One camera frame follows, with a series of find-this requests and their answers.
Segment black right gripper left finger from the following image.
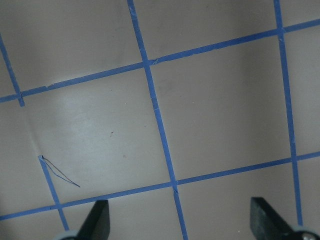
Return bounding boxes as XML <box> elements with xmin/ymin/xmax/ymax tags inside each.
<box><xmin>75</xmin><ymin>200</ymin><xmax>111</xmax><ymax>240</ymax></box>

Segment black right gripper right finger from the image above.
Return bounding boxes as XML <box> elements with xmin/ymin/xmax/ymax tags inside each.
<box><xmin>249</xmin><ymin>197</ymin><xmax>302</xmax><ymax>240</ymax></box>

